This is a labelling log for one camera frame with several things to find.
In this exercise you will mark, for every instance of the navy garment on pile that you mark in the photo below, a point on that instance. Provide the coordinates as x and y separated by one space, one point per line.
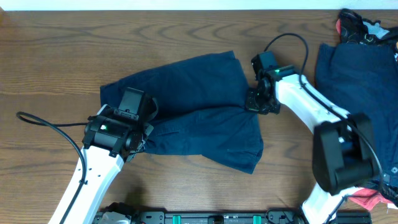
363 79

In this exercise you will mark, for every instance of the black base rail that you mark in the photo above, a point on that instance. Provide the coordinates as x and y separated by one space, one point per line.
122 213

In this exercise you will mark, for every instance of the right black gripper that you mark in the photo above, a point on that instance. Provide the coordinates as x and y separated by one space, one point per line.
250 104

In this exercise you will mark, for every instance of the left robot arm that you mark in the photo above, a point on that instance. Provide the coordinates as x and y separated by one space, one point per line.
112 138

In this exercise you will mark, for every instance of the black patterned garment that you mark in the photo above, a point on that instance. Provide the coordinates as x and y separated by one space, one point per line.
355 29

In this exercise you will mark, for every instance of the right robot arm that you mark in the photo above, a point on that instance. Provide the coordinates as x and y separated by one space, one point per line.
343 156

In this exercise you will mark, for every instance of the navy blue shorts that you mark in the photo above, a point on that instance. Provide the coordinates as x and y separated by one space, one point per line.
200 110

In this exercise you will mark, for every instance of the pink red garment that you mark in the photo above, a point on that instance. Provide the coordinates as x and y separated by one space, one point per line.
367 197

